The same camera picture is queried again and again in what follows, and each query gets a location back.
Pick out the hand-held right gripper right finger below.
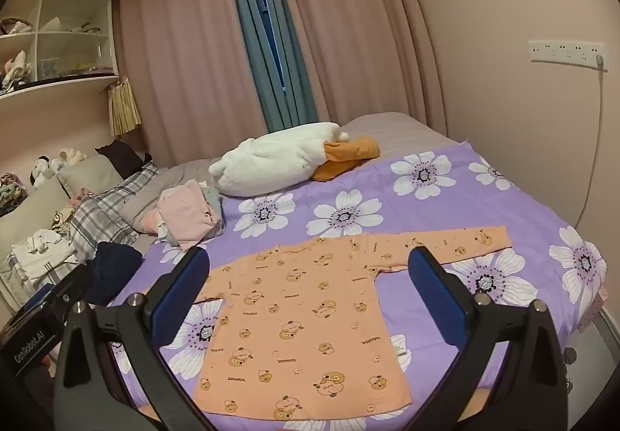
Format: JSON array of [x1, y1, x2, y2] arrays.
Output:
[[408, 246, 570, 431]]

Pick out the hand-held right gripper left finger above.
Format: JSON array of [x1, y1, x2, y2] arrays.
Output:
[[52, 246, 214, 431]]

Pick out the orange printed long-sleeve shirt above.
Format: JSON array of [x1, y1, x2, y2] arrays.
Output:
[[193, 226, 513, 422]]

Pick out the pile of pink folded clothes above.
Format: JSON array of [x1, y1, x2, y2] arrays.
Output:
[[140, 180, 226, 252]]

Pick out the white folded clothes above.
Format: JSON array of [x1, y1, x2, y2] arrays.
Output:
[[7, 228, 79, 287]]

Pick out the navy blue cloth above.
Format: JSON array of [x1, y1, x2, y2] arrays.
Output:
[[85, 241, 144, 307]]

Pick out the purple floral blanket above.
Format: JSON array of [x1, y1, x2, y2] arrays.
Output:
[[107, 138, 609, 431]]

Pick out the grey plaid blanket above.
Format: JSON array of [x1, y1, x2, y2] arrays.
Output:
[[68, 161, 168, 263]]

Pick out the beige pillow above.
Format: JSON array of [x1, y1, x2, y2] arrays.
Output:
[[57, 154, 125, 200], [0, 176, 74, 258]]

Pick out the dark brown pillow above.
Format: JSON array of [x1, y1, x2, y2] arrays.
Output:
[[95, 139, 147, 180]]

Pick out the green knitted cloth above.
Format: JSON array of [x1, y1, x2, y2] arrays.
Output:
[[0, 172, 28, 215]]

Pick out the white duck plush toy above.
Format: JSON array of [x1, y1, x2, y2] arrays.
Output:
[[208, 122, 379, 197]]

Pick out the white and black plush dog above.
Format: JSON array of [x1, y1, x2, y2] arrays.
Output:
[[30, 156, 56, 190]]

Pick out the pale plush toy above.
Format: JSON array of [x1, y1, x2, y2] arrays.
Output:
[[50, 147, 89, 171]]

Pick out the yellow pleated cloth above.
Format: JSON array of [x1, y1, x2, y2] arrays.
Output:
[[107, 77, 143, 138]]

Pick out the pink curtain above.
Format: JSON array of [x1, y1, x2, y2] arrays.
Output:
[[111, 0, 270, 170], [265, 0, 449, 137]]

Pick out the teal curtain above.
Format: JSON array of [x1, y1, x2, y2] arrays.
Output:
[[224, 0, 319, 134]]

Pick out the pale cloth bundle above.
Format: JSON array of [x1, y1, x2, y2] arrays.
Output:
[[1, 50, 33, 93]]

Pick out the white power cable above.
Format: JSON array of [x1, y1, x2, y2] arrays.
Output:
[[575, 55, 609, 229]]

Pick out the white wall shelf unit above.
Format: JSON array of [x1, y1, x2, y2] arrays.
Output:
[[0, 0, 120, 100]]

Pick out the white wall socket strip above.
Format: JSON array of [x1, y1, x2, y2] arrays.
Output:
[[528, 40, 606, 69]]

